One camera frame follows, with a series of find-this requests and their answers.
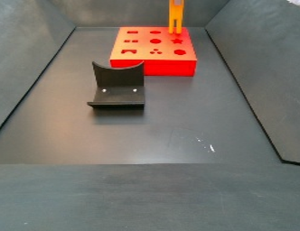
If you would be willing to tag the red shape-sorter block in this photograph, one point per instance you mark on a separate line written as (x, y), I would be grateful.
(166, 52)

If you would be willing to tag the orange square-circle peg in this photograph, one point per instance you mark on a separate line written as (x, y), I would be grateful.
(175, 12)

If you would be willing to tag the black curved holder stand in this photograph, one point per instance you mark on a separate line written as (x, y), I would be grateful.
(119, 86)

